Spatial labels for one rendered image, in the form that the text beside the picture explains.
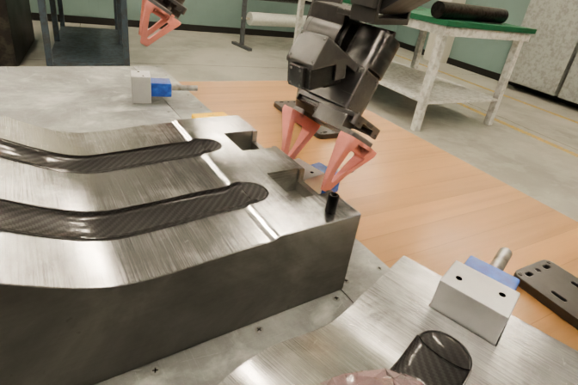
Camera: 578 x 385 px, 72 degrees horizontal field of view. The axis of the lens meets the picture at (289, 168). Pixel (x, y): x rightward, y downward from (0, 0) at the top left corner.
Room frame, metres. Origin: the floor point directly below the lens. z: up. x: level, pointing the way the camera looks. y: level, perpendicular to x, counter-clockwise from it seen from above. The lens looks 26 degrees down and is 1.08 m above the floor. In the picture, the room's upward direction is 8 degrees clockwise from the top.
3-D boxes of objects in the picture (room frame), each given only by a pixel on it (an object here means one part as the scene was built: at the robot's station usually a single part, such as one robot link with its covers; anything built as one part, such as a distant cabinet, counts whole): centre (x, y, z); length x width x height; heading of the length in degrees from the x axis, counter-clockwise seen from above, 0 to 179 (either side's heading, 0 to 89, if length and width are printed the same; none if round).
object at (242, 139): (0.43, 0.05, 0.87); 0.05 x 0.05 x 0.04; 36
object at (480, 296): (0.28, -0.18, 0.85); 0.13 x 0.05 x 0.05; 143
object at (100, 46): (4.29, 2.32, 0.46); 1.90 x 0.70 x 0.92; 27
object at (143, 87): (0.79, 0.28, 0.83); 0.13 x 0.05 x 0.05; 114
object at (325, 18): (0.54, -0.05, 1.03); 0.12 x 0.09 x 0.12; 49
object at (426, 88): (4.44, -0.84, 0.51); 2.40 x 1.13 x 1.02; 31
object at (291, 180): (0.35, -0.01, 0.87); 0.05 x 0.05 x 0.04; 36
